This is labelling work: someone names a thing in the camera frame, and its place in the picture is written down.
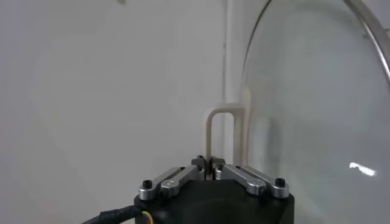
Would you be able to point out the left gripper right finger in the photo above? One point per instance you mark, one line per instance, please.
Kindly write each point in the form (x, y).
(240, 176)

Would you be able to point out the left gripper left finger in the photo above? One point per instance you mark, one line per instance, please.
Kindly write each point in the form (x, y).
(179, 176)

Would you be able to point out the glass pot lid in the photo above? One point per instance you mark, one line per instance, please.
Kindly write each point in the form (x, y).
(304, 106)

